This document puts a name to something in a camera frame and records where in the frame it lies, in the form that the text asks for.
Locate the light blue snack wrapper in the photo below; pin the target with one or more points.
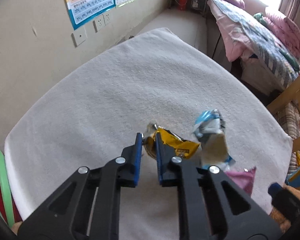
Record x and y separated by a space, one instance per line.
209 129

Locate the pink snack bag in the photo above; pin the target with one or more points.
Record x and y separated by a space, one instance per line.
244 179

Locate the white terry table cloth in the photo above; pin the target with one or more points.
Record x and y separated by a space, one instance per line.
92 114

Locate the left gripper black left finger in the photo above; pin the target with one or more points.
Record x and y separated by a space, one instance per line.
87 204

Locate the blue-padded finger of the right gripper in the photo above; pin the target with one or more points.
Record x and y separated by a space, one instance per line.
274 189

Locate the red bucket on shelf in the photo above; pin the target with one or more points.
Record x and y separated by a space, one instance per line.
182 5

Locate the white wall socket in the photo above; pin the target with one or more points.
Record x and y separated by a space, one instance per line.
79 36

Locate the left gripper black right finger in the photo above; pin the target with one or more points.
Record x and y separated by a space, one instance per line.
210 204

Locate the yellow snack wrapper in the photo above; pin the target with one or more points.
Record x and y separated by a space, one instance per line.
182 147

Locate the red bin with green rim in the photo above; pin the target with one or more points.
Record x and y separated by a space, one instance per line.
8 211

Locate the bed with patterned quilt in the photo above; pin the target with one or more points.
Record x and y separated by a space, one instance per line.
266 62

